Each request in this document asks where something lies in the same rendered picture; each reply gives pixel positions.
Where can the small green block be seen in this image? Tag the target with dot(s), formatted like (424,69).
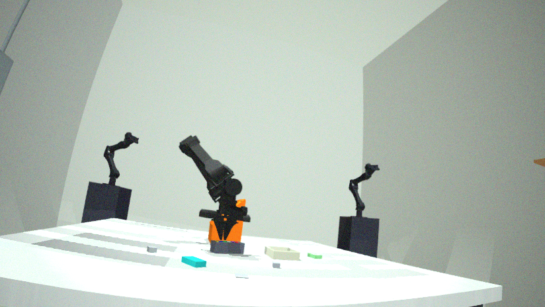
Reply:
(314,255)

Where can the small cyan block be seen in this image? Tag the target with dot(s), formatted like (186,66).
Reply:
(193,261)

